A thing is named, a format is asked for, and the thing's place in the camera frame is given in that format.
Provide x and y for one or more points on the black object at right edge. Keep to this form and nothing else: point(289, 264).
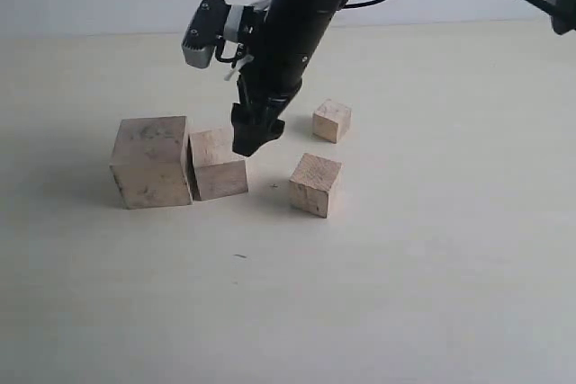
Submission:
point(564, 19)

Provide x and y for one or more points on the smallest wooden cube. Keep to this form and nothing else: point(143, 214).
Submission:
point(331, 121)

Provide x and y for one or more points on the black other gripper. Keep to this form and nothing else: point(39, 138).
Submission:
point(272, 76)

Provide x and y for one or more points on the white cable tie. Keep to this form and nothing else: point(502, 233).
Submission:
point(238, 65)

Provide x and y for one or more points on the second largest wooden cube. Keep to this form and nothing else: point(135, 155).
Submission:
point(217, 171)

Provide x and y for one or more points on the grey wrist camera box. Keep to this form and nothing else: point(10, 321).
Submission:
point(217, 30)

